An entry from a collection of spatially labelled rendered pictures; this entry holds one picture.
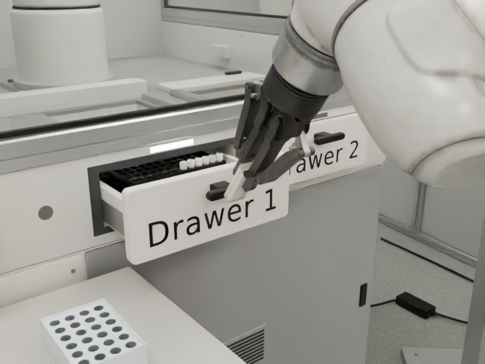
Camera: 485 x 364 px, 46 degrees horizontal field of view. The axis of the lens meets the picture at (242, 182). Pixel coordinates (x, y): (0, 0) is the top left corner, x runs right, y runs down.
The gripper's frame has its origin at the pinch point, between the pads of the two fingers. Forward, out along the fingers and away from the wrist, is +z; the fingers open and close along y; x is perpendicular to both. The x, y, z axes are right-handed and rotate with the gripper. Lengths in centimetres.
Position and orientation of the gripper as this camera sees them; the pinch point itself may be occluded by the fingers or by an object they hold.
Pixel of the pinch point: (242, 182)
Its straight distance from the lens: 79.6
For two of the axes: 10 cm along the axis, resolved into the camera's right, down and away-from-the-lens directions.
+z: -3.5, 6.1, 7.1
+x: -7.9, 2.1, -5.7
